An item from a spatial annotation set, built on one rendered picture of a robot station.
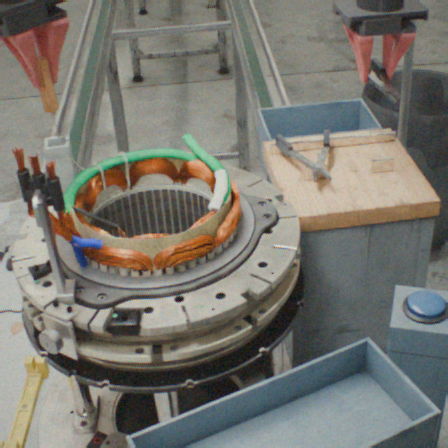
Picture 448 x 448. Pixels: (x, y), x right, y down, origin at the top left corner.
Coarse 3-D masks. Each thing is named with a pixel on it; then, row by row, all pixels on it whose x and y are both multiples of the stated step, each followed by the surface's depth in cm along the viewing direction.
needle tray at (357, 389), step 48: (288, 384) 66; (336, 384) 69; (384, 384) 67; (144, 432) 60; (192, 432) 63; (240, 432) 65; (288, 432) 64; (336, 432) 64; (384, 432) 64; (432, 432) 61
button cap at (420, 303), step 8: (416, 296) 76; (424, 296) 76; (432, 296) 76; (440, 296) 76; (408, 304) 75; (416, 304) 75; (424, 304) 75; (432, 304) 75; (440, 304) 75; (416, 312) 74; (424, 312) 74; (432, 312) 74; (440, 312) 74
